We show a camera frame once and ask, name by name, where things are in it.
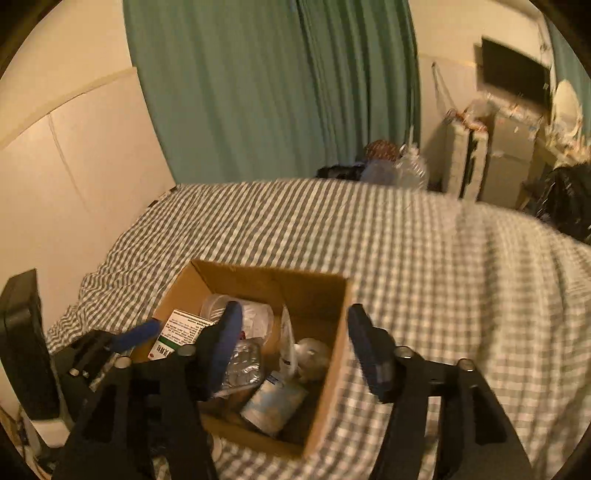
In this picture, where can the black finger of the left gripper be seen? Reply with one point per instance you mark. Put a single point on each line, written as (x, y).
(93, 351)

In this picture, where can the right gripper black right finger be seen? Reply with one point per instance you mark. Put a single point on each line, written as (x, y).
(475, 438)

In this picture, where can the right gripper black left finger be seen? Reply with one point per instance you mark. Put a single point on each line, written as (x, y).
(137, 403)

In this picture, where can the silver foil blister pack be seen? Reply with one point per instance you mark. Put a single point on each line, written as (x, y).
(245, 368)

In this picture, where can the white purple cream tube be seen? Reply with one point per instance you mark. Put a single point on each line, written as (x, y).
(288, 351)

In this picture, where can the green white medicine box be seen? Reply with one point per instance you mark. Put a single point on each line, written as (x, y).
(181, 328)

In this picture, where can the white blue round can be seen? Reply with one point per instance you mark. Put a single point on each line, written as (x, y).
(274, 404)

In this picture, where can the small white plush toy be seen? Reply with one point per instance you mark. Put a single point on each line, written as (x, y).
(313, 358)

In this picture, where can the clear water jug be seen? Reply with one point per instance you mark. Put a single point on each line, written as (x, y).
(412, 169)

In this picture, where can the black bag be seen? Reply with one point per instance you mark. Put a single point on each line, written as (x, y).
(563, 200)

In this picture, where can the dark patterned hat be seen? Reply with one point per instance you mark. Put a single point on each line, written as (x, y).
(381, 150)

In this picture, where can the white suitcase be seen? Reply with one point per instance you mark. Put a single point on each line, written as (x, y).
(465, 158)

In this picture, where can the grey mini fridge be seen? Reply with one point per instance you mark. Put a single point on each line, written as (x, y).
(510, 152)

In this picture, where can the teal curtain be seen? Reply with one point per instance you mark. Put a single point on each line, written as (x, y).
(249, 90)
(567, 64)

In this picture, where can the oval white vanity mirror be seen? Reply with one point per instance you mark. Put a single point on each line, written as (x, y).
(567, 114)

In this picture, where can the black wall television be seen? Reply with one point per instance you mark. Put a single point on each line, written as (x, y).
(516, 73)

